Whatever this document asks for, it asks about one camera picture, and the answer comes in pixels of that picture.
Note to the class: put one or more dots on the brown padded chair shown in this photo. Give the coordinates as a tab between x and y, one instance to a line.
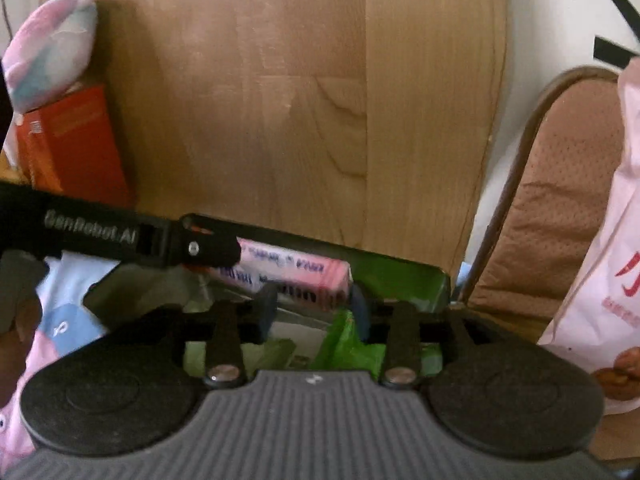
555	200

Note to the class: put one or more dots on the printed cartoon blanket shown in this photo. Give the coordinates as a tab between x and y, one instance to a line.
60	310

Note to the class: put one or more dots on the pink snack bag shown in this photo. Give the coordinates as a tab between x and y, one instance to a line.
600	285

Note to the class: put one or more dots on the pink snack pack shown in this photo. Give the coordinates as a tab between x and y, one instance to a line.
300	267

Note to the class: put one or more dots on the black tape strip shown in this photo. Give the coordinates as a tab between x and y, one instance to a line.
612	52
622	7

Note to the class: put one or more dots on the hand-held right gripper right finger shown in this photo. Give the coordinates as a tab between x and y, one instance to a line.
361	312

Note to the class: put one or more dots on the dark cardboard box green inside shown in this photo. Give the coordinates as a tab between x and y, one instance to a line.
400	275

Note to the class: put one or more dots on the orange box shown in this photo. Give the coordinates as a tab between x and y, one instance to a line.
70	150

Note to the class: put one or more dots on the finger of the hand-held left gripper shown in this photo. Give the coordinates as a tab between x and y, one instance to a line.
210	247

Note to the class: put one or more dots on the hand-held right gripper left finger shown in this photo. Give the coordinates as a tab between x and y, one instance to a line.
267	312

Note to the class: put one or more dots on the wooden headboard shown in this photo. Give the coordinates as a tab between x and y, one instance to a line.
300	110

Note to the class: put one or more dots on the pink and blue plush pillow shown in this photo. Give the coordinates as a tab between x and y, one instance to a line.
50	50

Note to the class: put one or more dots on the green snack packet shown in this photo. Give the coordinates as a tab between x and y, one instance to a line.
350	347

